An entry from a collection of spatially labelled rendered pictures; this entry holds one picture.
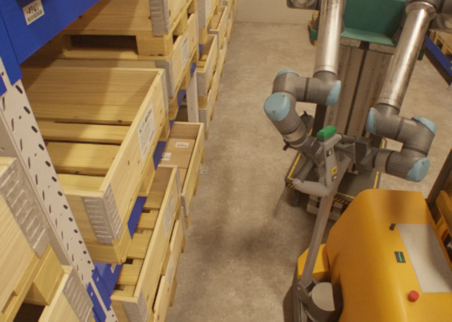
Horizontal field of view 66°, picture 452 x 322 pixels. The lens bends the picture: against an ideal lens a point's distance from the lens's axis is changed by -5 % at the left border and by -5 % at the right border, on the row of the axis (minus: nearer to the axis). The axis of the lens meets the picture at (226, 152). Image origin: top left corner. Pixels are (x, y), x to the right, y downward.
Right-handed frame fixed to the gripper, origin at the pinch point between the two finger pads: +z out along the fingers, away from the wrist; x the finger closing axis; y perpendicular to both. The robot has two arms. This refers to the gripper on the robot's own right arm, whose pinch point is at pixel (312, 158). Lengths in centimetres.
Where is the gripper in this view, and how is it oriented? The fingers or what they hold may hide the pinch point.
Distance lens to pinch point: 145.4
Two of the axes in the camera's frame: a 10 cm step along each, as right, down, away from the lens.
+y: -5.6, 7.9, -2.3
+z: 5.3, 5.6, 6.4
